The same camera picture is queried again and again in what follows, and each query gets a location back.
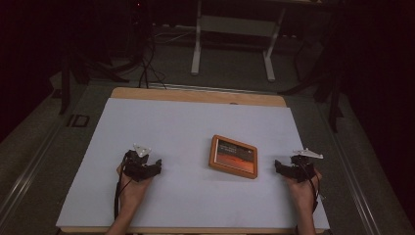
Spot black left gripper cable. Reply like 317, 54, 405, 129
113, 155, 129, 220

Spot metal floor strip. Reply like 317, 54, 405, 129
147, 82, 273, 96

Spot person's right hand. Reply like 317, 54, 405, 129
285, 169, 323, 213

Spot wooden photo frame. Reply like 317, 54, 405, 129
207, 134, 259, 180

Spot black tripod stand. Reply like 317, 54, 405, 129
58, 28, 131, 116

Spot black floor cables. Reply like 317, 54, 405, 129
136, 28, 168, 90

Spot white paper sheet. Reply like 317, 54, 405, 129
55, 97, 331, 230

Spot person's left hand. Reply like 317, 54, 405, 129
115, 163, 154, 212

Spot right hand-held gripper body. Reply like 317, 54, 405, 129
284, 148, 324, 183

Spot white metal table frame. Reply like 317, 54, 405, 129
190, 0, 289, 83

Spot black metal stand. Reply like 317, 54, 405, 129
277, 0, 348, 133

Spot metal floor rail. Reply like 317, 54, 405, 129
0, 120, 68, 226
317, 103, 385, 235

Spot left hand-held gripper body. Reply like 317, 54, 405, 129
122, 143, 158, 183

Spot black floor box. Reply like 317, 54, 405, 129
66, 114, 91, 128

